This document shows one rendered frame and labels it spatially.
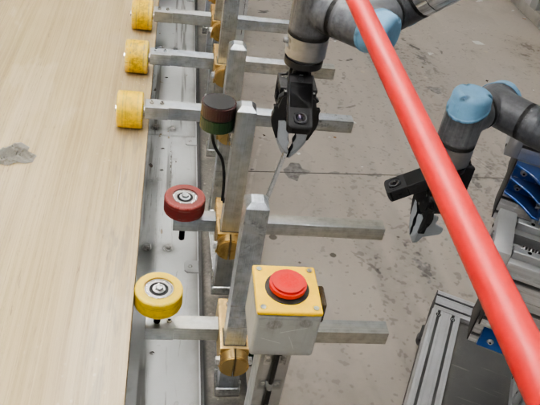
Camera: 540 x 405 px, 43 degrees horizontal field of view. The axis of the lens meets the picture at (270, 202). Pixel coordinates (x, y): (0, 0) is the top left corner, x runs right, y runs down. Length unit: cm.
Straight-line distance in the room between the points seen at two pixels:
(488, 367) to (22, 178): 143
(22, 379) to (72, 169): 51
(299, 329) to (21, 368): 48
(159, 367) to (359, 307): 121
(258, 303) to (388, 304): 184
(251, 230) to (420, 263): 180
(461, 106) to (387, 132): 221
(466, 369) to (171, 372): 102
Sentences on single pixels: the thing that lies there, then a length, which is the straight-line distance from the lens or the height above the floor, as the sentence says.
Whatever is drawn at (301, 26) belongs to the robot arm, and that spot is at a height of 126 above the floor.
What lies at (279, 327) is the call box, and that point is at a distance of 73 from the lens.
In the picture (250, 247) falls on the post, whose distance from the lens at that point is 102.
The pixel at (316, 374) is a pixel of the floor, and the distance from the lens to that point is 225.
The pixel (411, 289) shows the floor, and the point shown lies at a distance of 263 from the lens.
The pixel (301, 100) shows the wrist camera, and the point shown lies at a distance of 124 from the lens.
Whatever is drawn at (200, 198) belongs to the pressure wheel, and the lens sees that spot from 134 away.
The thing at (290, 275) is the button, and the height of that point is 123.
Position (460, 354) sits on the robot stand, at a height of 21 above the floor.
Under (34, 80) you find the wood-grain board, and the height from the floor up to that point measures 90.
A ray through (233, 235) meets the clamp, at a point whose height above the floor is 87.
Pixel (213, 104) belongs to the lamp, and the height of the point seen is 115.
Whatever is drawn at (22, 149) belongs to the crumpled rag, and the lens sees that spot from 144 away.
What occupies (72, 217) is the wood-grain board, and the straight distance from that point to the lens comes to 130.
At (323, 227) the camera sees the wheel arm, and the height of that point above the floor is 86.
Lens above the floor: 174
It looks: 38 degrees down
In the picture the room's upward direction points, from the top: 10 degrees clockwise
